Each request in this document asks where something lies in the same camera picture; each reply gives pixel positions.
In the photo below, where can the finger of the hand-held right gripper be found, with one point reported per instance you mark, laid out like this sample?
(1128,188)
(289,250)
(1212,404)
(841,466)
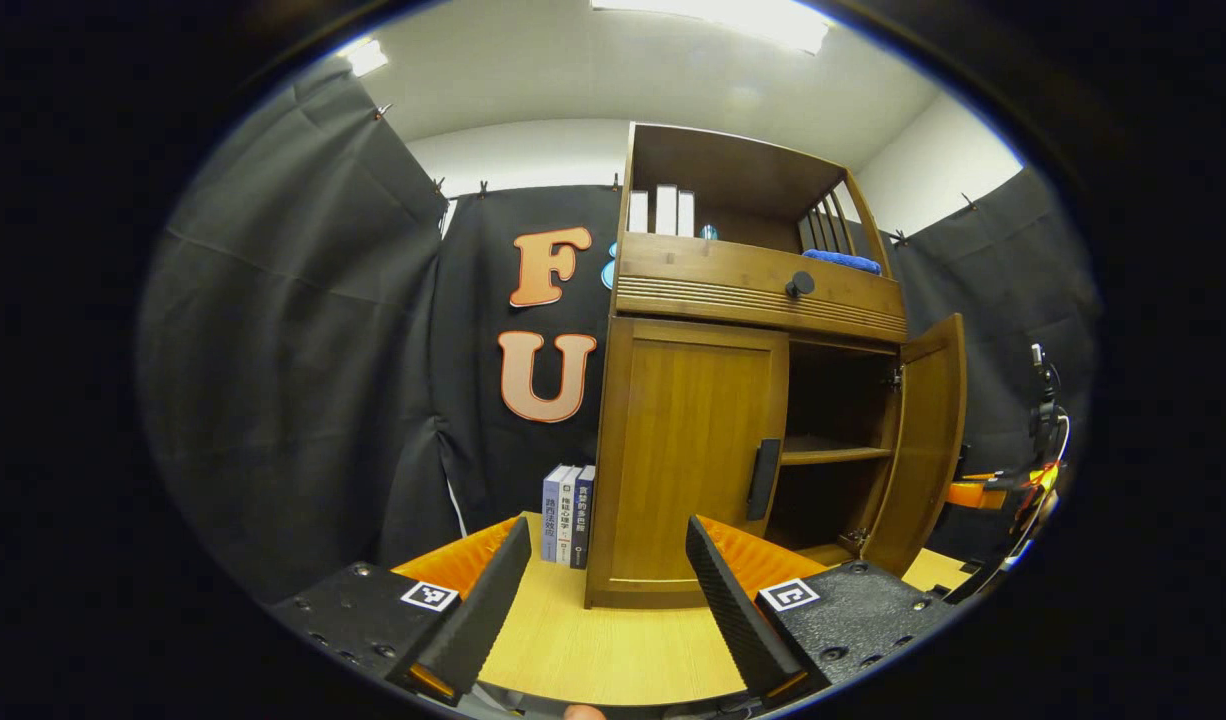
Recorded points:
(973,494)

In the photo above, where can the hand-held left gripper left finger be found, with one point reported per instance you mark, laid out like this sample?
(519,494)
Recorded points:
(483,625)

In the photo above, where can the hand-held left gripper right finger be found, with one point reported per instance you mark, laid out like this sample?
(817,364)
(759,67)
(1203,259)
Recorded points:
(738,620)

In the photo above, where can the wooden shoe cabinet door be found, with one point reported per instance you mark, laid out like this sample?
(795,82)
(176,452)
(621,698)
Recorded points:
(683,430)
(928,430)

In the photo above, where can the wooden double-door shoe cabinet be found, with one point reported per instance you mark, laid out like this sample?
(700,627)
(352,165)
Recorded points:
(733,170)

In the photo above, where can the light purple book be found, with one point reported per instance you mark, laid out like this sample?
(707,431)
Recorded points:
(550,515)

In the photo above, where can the dark blue book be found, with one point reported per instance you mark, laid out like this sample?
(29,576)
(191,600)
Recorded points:
(584,520)

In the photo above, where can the blue folded towel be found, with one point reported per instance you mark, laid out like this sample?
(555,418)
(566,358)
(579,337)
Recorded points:
(841,260)

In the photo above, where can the black backdrop cloth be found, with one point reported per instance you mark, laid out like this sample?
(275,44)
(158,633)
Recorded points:
(303,350)

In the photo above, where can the wooden drawer with black knob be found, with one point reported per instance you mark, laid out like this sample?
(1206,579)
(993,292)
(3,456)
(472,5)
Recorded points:
(713,268)

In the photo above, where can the white upright book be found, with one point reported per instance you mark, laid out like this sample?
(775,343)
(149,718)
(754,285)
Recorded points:
(686,214)
(638,212)
(667,210)

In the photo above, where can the large ceiling light panel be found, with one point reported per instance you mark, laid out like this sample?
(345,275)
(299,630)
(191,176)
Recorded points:
(713,22)

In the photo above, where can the small ceiling light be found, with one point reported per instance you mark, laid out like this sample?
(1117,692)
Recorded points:
(363,57)

